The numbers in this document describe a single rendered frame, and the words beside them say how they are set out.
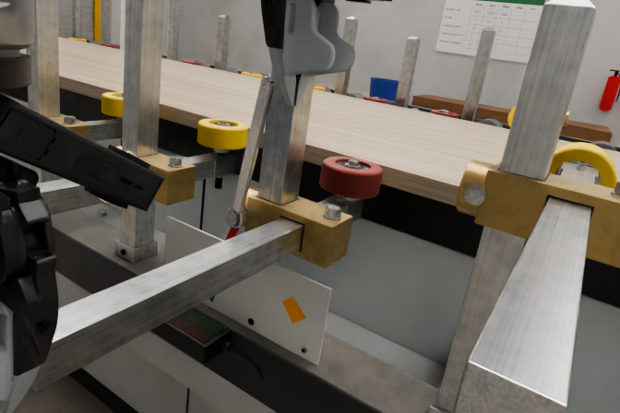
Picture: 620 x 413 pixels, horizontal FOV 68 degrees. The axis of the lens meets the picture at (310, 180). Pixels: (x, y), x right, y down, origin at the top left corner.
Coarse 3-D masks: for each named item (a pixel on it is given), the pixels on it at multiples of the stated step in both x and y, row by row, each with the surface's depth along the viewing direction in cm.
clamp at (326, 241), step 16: (256, 192) 55; (256, 208) 53; (272, 208) 52; (288, 208) 51; (304, 208) 52; (320, 208) 53; (256, 224) 54; (304, 224) 50; (320, 224) 49; (336, 224) 49; (304, 240) 50; (320, 240) 49; (336, 240) 50; (304, 256) 51; (320, 256) 49; (336, 256) 51
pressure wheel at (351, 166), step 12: (324, 168) 59; (336, 168) 57; (348, 168) 58; (360, 168) 60; (372, 168) 59; (324, 180) 59; (336, 180) 57; (348, 180) 57; (360, 180) 57; (372, 180) 57; (336, 192) 58; (348, 192) 57; (360, 192) 57; (372, 192) 58
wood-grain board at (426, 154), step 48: (96, 48) 192; (96, 96) 97; (192, 96) 102; (240, 96) 113; (336, 96) 144; (336, 144) 74; (384, 144) 80; (432, 144) 86; (480, 144) 94; (432, 192) 62
